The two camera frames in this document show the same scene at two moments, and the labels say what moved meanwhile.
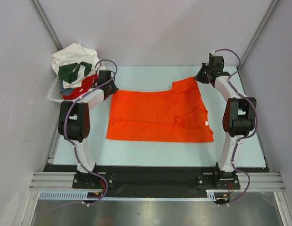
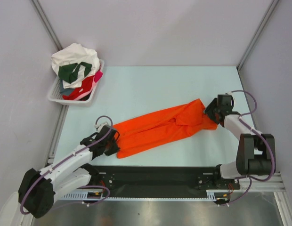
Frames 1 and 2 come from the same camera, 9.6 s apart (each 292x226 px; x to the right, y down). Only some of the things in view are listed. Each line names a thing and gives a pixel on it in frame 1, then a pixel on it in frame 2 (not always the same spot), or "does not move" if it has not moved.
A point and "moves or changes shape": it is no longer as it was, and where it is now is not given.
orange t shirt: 180,115 moves or changes shape
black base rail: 154,181 does not move
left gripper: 114,89 → 114,150
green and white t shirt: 73,72 does not move
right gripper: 202,75 → 215,111
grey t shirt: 65,91 does not move
